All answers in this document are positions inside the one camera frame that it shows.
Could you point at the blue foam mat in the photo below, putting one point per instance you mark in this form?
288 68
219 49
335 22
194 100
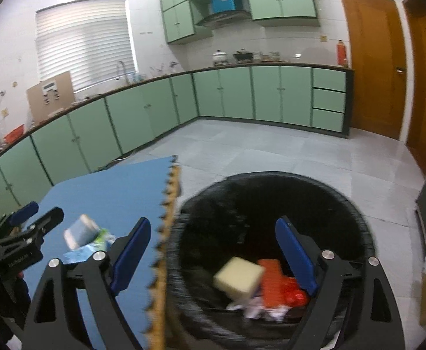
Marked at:
118 197

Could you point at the metal faucet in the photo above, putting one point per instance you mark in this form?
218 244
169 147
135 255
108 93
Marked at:
120 68

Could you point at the black trash bin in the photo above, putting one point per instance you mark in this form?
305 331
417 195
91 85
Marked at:
235 218

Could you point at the white pot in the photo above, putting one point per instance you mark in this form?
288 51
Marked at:
220 57

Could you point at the white tissue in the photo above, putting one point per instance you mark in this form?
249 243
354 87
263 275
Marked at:
258 311

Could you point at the blue box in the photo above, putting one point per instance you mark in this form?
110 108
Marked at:
222 2

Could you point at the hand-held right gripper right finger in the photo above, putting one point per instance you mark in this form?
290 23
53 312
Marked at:
295 259

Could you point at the green lower cabinets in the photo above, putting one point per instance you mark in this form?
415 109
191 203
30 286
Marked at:
133 116

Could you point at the red plastic scrap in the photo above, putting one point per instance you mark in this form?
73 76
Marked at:
294 298

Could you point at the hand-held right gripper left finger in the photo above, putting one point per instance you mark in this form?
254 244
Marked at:
129 259

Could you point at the black wok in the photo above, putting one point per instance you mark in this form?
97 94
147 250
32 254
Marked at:
243 56

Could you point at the beige sponge block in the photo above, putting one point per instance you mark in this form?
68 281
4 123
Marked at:
238 277

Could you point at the white window blind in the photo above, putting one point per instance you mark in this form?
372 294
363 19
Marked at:
85 43

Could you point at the orange basin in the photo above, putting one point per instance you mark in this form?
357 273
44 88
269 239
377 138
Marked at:
13 134

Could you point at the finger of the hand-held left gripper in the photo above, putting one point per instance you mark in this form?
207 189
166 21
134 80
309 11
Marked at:
23 213
47 222

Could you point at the range hood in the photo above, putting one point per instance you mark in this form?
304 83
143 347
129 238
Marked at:
224 18

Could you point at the red plastic wrapper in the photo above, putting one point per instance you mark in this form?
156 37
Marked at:
270 284

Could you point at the green and blue wrapper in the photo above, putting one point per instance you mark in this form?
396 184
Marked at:
98 245

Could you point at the red fire extinguisher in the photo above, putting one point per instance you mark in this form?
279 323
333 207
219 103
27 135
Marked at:
342 54

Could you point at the tan foam mat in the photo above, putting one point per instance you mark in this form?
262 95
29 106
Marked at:
176 186

